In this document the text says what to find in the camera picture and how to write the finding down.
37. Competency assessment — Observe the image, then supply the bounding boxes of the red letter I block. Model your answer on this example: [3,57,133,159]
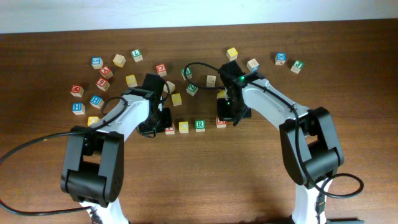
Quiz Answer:
[165,123,175,135]

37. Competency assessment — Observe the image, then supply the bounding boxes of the red letter A block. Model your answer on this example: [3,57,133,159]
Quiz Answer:
[216,116,227,128]

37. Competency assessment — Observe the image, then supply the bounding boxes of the yellow letter C block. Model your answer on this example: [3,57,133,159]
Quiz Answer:
[178,121,189,134]

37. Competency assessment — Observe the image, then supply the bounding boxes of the green letter R block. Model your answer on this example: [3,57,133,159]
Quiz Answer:
[195,119,206,132]

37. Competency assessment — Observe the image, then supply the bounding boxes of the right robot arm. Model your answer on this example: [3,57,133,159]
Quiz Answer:
[217,61,345,223]

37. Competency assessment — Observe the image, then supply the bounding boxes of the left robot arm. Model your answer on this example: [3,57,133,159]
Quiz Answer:
[61,74,172,223]

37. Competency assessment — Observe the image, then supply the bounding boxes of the yellow tilted centre block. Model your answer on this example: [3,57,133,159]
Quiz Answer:
[217,90,226,99]

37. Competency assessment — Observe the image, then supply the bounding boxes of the yellow letter S block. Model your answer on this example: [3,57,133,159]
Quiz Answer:
[171,93,182,106]

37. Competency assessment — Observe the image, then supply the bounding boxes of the white picture block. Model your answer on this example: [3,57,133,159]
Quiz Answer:
[206,75,216,88]

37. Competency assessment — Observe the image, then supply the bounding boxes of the plain tilted wooden block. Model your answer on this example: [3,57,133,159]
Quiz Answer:
[164,81,175,94]

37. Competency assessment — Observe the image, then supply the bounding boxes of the green letter Z block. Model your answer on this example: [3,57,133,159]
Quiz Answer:
[186,84,198,96]

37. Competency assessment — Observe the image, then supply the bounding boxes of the wooden block blue D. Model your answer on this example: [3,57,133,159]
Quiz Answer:
[246,58,259,72]

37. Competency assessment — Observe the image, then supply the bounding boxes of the yellow block upper left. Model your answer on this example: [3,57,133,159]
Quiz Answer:
[126,75,137,88]

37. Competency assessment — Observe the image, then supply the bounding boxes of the red letter Q block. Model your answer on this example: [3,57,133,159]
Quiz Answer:
[156,64,167,77]

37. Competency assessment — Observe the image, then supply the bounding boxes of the yellow block top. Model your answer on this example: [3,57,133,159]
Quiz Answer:
[226,47,238,61]

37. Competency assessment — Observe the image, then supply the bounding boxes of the green R block upper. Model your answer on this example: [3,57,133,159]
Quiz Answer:
[181,68,192,80]

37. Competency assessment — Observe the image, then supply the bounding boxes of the blue H block tilted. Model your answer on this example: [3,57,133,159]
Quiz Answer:
[90,95,104,109]

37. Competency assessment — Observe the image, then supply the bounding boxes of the yellow block bottom left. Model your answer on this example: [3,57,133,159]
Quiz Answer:
[87,116,100,126]

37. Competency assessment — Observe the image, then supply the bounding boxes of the red number six block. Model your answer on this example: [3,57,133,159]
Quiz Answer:
[96,78,110,91]

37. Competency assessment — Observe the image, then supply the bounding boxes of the green letter L block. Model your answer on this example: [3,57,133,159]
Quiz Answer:
[131,49,143,62]

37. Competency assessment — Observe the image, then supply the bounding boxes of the blue letter X block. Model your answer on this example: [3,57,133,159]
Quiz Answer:
[275,52,287,65]

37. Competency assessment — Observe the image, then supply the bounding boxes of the red A block left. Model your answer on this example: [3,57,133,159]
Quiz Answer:
[99,66,113,80]

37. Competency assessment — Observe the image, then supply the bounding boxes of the green letter J block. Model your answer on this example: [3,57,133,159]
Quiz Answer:
[290,60,305,74]

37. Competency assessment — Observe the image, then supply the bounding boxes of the blue H block left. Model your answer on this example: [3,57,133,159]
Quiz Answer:
[72,103,85,115]

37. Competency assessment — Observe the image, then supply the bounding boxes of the blue letter S block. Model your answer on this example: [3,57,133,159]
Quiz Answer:
[91,57,103,70]

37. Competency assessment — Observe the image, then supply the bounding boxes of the red letter M block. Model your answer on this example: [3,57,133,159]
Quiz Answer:
[70,85,84,97]

